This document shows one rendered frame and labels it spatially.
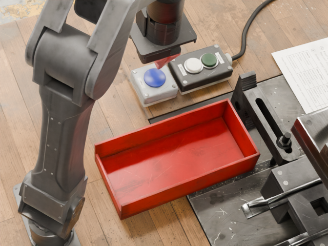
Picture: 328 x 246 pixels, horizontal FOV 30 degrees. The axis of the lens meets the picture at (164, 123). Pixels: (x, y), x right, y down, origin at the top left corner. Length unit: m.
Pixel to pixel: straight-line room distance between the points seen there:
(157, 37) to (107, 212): 0.30
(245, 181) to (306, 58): 0.31
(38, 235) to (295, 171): 0.41
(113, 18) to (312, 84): 0.62
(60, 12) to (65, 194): 0.27
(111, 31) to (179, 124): 0.43
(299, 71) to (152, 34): 0.36
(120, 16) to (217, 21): 0.61
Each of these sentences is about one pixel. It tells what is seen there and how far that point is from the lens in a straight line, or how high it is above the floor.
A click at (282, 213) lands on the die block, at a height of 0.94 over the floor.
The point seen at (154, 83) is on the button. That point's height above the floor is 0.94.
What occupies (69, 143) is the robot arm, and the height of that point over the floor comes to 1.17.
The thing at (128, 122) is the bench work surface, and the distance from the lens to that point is 1.10.
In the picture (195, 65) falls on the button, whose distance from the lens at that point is 1.13.
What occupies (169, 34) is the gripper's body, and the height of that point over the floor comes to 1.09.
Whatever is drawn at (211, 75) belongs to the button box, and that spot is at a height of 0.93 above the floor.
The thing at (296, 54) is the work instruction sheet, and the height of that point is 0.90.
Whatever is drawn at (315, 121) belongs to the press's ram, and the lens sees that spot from 0.87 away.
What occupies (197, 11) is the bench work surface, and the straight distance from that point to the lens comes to 1.26.
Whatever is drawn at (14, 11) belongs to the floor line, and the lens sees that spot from 2.45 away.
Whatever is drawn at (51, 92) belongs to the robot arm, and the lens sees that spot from 0.72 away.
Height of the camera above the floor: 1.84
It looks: 59 degrees down
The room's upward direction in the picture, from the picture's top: 10 degrees clockwise
